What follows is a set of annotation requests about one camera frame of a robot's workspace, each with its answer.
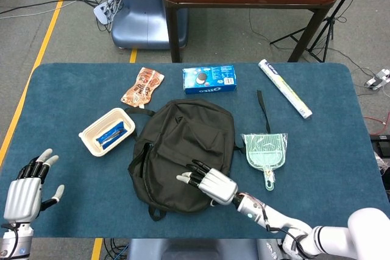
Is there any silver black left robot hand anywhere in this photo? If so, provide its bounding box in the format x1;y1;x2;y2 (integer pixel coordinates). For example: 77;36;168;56
2;148;65;223

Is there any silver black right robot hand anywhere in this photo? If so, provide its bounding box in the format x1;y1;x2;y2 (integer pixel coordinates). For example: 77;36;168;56
175;159;239;206

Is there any black fabric backpack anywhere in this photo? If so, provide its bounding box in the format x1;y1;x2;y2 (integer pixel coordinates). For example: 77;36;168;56
124;90;272;222

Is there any blue grey own robot base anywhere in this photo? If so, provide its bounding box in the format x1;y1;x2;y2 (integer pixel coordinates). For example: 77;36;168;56
126;237;308;260

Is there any green dustpan in plastic wrap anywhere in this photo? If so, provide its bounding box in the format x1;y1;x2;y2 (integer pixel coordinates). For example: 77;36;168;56
241;133;289;191

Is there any beige plastic food container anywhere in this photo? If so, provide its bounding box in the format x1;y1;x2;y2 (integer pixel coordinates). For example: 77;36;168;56
78;107;137;158

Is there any blue Oreo cookie box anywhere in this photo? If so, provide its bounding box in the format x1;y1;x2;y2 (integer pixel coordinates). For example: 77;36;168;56
182;65;238;96

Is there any blue snack packet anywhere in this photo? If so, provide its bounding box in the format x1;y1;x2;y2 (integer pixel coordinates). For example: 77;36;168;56
96;121;128;150

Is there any blue table cover cloth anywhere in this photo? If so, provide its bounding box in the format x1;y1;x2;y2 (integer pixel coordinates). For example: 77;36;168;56
0;62;383;239

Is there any white shuttlecock tube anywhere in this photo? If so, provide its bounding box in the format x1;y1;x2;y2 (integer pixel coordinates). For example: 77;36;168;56
258;58;313;120

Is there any orange brown snack pouch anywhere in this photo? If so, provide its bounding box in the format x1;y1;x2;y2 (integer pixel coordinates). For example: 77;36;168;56
120;67;165;109

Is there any black box device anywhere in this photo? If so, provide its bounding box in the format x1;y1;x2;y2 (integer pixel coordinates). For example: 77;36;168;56
369;133;390;154

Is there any white power strip black plug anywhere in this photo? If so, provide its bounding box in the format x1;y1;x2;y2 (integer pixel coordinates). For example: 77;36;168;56
365;69;390;90

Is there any black tripod stand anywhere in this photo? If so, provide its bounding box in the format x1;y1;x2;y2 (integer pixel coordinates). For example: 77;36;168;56
269;0;369;63

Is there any white power strip with plugs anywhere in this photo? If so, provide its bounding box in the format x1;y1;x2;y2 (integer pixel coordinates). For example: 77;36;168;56
93;1;115;25

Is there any red cable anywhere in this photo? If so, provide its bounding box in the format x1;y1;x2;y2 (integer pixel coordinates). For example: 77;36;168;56
364;115;390;136

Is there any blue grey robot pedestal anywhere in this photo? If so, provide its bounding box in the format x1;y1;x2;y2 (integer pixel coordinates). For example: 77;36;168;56
111;0;188;50

